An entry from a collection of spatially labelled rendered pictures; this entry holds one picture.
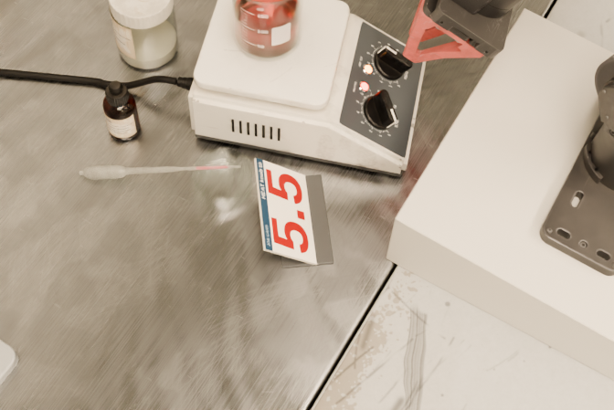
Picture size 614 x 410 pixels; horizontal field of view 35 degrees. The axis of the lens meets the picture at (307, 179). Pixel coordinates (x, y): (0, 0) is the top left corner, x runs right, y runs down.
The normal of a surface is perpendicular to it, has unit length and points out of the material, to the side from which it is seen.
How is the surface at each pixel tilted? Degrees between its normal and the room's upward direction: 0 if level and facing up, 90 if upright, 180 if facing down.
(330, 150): 90
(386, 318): 0
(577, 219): 4
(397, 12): 0
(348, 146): 90
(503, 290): 90
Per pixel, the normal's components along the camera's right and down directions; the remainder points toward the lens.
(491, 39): 0.49, -0.39
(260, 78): 0.04, -0.51
